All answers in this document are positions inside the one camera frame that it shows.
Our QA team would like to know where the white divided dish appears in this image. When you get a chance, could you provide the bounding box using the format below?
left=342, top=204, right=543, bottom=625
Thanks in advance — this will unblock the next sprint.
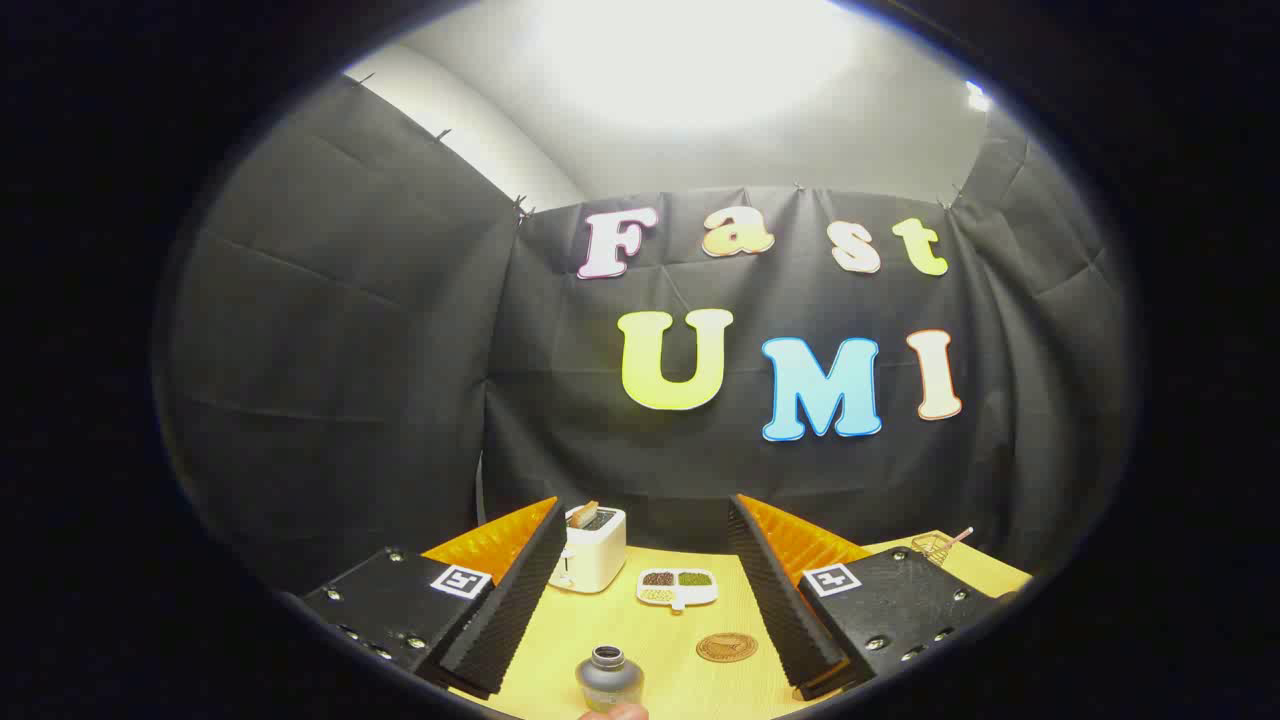
left=637, top=568, right=719, bottom=613

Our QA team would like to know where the black backdrop cloth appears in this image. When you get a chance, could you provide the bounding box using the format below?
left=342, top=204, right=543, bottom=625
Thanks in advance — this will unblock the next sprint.
left=160, top=75, right=1136, bottom=601

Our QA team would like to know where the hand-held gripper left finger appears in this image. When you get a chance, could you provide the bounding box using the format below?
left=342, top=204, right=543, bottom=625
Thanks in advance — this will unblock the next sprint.
left=300, top=497, right=568, bottom=701

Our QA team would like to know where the round brown cork coaster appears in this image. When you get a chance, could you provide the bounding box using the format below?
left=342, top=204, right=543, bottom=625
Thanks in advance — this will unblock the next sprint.
left=696, top=632, right=759, bottom=664

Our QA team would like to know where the wooden table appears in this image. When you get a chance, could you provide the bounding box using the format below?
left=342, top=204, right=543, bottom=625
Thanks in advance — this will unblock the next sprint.
left=450, top=530, right=1033, bottom=720

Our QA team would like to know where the silver bottle with green label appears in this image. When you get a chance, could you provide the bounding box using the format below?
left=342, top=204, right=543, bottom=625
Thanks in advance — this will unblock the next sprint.
left=575, top=646, right=645, bottom=713

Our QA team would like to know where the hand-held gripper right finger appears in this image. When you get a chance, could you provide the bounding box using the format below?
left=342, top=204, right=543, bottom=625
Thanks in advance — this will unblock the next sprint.
left=728, top=493, right=1006, bottom=701

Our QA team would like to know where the white toaster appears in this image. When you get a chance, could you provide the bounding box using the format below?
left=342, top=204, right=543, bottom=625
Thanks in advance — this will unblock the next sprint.
left=548, top=505, right=628, bottom=595

